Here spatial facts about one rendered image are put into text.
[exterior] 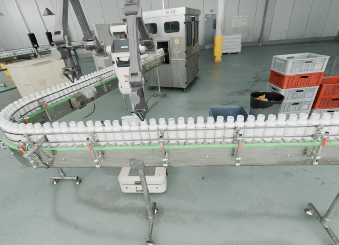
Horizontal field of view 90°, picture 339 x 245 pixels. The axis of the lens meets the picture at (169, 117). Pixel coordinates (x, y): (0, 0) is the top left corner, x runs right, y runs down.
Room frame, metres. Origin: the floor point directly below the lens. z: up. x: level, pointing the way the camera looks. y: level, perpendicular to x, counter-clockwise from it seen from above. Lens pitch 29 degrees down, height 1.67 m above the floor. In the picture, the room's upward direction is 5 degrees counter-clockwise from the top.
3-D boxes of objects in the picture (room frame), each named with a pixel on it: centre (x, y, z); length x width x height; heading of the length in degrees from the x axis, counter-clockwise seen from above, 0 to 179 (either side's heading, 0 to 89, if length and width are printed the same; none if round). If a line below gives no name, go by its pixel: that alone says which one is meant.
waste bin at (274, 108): (2.33, -1.48, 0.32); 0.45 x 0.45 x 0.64
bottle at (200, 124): (0.90, -0.19, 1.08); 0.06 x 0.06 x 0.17
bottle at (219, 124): (0.89, -0.31, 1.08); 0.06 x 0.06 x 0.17
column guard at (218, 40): (8.30, -2.50, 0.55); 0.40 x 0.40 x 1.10; 84
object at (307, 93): (2.66, -2.08, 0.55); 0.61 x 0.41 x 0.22; 91
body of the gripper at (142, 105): (0.93, 0.16, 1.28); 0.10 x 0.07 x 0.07; 174
